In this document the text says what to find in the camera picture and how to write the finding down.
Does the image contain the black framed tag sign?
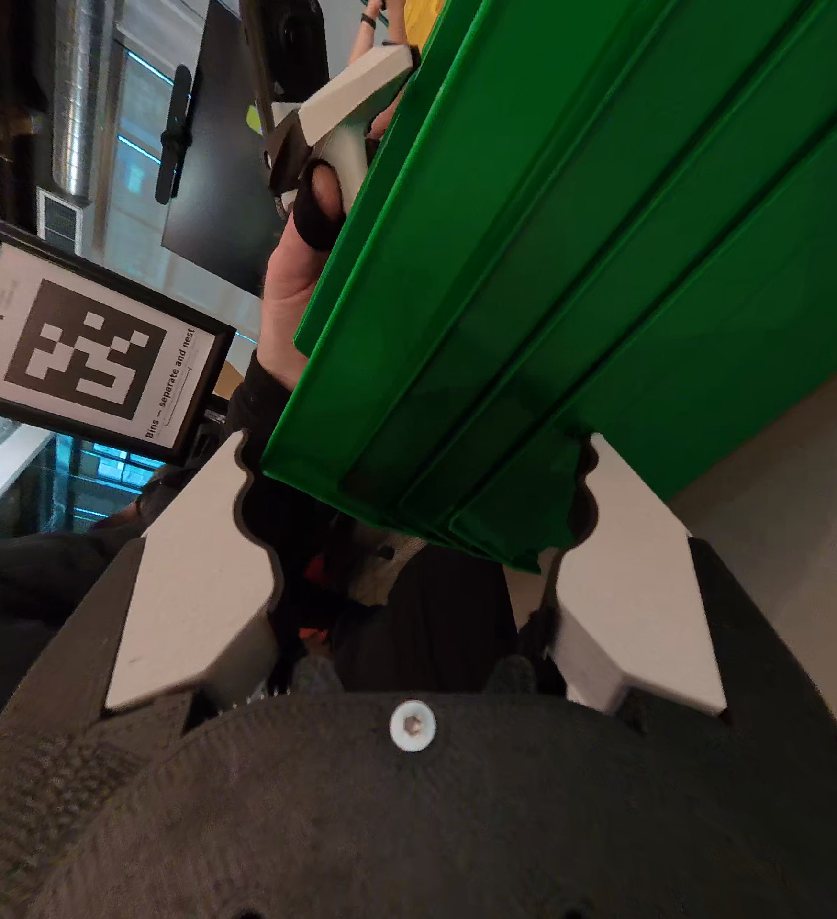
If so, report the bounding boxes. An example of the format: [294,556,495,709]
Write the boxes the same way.
[0,214,237,466]

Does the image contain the black hanging bracket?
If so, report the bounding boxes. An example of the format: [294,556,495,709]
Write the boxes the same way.
[155,65,194,207]

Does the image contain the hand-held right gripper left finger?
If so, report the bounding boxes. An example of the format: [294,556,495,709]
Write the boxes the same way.
[104,429,284,713]

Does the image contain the white vent grille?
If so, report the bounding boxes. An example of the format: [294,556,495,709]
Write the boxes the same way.
[35,185,87,254]

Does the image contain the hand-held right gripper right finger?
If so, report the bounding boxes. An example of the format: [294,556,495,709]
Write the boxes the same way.
[544,431,728,717]

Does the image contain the black wall screen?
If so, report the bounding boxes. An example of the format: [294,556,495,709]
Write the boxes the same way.
[162,0,286,297]

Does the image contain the person's left hand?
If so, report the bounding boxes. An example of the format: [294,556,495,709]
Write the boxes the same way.
[259,165,352,392]

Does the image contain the silver ventilation duct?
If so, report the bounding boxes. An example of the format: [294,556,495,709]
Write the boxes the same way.
[51,0,108,203]

